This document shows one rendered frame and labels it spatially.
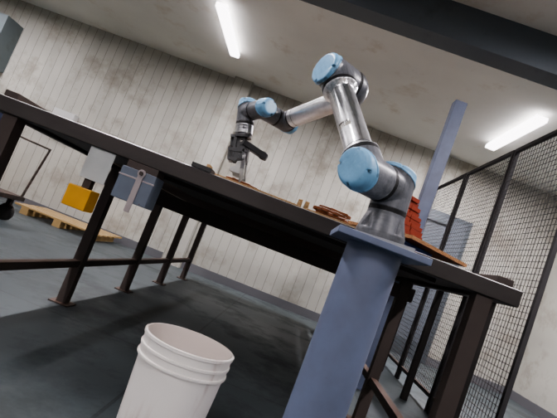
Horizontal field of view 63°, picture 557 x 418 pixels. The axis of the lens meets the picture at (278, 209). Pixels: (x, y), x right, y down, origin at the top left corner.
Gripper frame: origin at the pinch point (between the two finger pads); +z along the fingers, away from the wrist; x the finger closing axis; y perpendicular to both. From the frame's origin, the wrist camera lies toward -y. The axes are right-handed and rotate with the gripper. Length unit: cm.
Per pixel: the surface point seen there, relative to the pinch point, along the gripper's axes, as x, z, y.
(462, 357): 22, 55, -86
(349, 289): 53, 35, -40
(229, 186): 22.5, 5.1, 2.2
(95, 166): 21, 3, 52
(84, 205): 23, 18, 53
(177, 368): 49, 63, 7
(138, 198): 23.6, 13.3, 34.0
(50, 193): -502, -27, 345
